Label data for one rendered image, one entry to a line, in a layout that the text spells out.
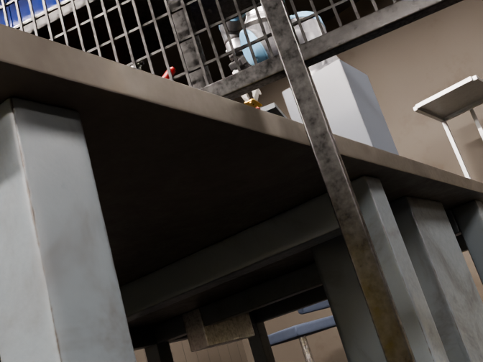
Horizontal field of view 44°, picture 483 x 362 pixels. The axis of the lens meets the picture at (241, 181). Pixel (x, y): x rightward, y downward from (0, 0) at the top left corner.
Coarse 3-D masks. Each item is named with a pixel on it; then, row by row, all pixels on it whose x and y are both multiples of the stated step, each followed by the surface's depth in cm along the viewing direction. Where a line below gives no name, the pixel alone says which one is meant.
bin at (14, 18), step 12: (0, 0) 107; (24, 0) 106; (36, 0) 105; (48, 0) 104; (60, 0) 103; (0, 12) 107; (12, 12) 106; (24, 12) 105; (36, 12) 104; (12, 24) 105
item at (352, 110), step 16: (336, 64) 166; (320, 80) 169; (336, 80) 166; (352, 80) 168; (368, 80) 180; (288, 96) 175; (320, 96) 168; (336, 96) 165; (352, 96) 163; (368, 96) 174; (336, 112) 165; (352, 112) 162; (368, 112) 167; (336, 128) 165; (352, 128) 162; (368, 128) 161; (384, 128) 173; (368, 144) 159; (384, 144) 167
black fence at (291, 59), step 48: (192, 0) 89; (432, 0) 76; (96, 48) 93; (144, 48) 90; (240, 48) 85; (288, 48) 81; (336, 48) 79; (336, 144) 79; (336, 192) 75; (384, 288) 71; (384, 336) 70
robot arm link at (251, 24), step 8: (248, 16) 178; (256, 16) 176; (264, 16) 175; (248, 24) 177; (256, 24) 175; (264, 24) 175; (240, 32) 179; (248, 32) 175; (256, 32) 175; (240, 40) 182; (264, 40) 175; (272, 40) 175; (248, 48) 177; (256, 48) 174; (264, 48) 175; (272, 48) 176; (248, 56) 180; (256, 56) 176; (264, 56) 176
